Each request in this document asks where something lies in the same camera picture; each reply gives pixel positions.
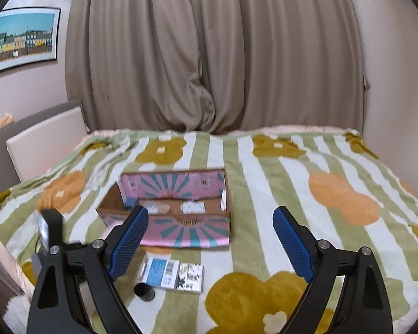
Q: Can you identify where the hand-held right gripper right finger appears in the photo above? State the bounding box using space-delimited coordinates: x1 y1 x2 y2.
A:
272 206 393 334

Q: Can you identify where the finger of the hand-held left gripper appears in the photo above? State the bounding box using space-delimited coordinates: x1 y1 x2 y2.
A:
38 209 64 251

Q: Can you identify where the green striped floral blanket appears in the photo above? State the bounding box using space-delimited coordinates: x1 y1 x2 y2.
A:
0 130 418 334

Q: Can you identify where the white fluffy rug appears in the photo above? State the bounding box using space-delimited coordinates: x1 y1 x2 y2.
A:
3 294 33 325

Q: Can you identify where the black round jar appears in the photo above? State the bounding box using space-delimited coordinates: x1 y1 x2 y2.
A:
133 283 156 301

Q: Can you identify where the beige padded headboard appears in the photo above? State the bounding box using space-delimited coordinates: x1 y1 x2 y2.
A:
0 100 90 202

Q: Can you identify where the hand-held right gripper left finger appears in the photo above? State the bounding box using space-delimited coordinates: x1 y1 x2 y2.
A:
26 205 150 334

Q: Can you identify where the black and white printed carton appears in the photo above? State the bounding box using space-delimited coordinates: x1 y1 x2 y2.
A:
176 262 204 292

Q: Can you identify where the beige curtain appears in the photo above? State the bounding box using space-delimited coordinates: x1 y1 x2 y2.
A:
65 0 371 135

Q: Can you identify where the blue and white carton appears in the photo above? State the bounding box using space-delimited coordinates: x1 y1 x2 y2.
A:
137 255 180 289

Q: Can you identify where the framed wall poster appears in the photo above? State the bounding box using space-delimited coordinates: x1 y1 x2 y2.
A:
0 7 61 77

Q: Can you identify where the pink printed cardboard box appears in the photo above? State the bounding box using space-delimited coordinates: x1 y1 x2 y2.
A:
96 168 232 249

